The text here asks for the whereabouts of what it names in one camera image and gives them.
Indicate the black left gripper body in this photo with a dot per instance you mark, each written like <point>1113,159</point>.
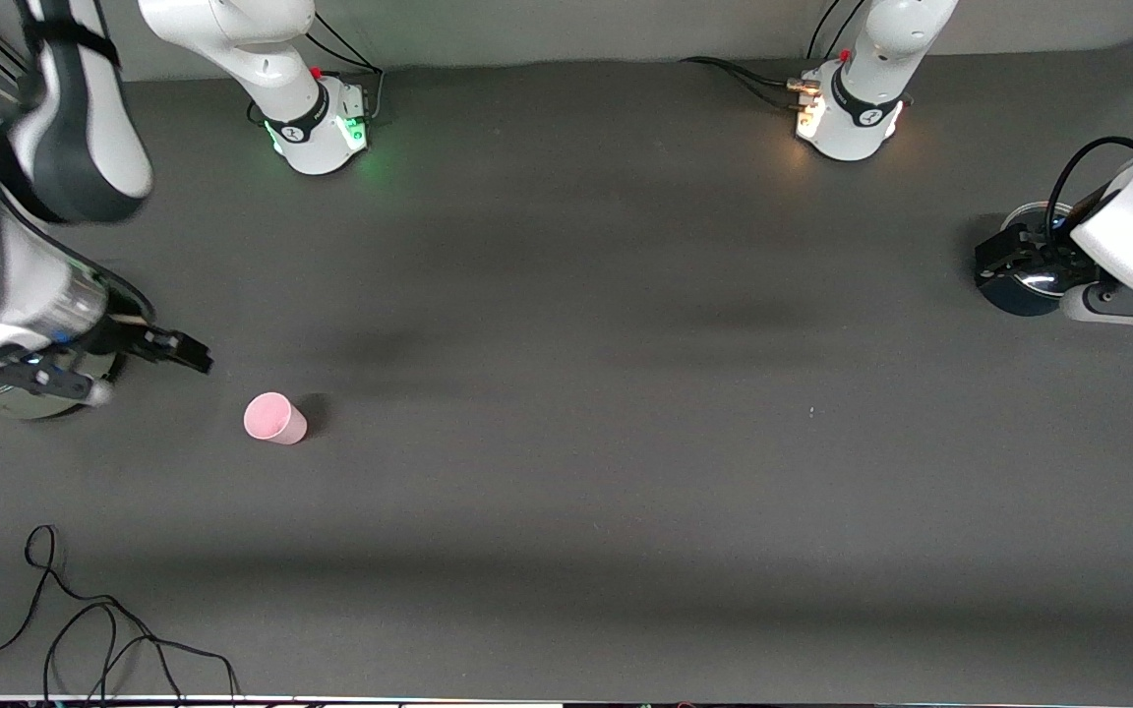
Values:
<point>1046,258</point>

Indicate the clear glass lid blue knob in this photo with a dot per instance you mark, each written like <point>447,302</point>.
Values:
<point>1034,218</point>

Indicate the pink plastic cup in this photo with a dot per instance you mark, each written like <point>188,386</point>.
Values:
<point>271,418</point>

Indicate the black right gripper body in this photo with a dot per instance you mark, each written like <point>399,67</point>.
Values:
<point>120,337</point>

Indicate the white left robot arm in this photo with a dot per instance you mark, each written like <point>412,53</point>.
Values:
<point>857,108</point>

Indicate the pale green cooking pot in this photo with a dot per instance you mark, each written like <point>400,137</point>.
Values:
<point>35,408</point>

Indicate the navy blue saucepan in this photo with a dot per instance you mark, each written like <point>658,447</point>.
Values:
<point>1019,303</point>

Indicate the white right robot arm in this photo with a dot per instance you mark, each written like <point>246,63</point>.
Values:
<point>296,108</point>

